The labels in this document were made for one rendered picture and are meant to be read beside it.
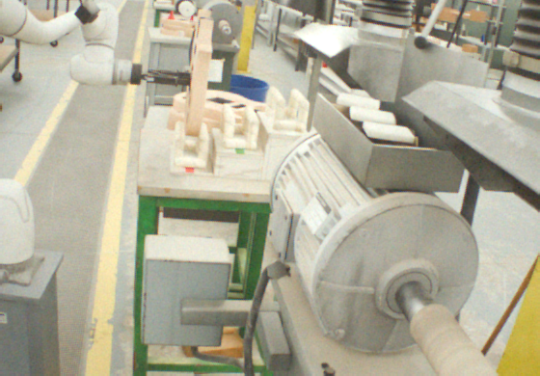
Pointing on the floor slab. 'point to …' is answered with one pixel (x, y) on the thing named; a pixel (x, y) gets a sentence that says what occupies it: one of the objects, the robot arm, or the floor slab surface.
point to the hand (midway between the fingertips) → (189, 79)
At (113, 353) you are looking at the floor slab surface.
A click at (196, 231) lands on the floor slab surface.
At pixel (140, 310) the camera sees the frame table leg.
